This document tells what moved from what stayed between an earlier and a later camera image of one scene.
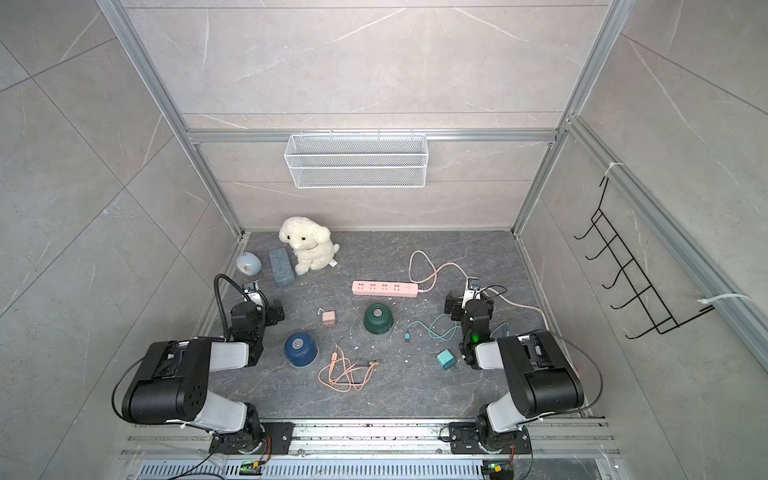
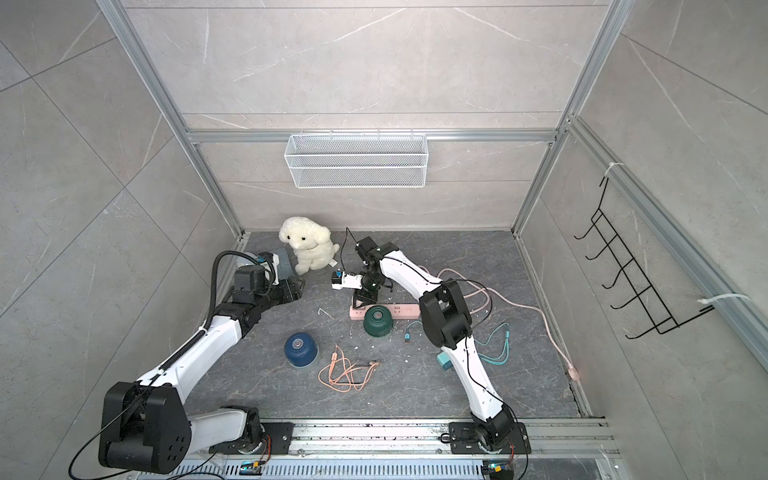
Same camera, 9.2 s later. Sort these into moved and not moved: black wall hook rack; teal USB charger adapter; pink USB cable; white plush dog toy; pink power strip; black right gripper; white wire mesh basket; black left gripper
Moved: black right gripper; black left gripper; pink power strip
Not moved: white plush dog toy; pink USB cable; white wire mesh basket; teal USB charger adapter; black wall hook rack
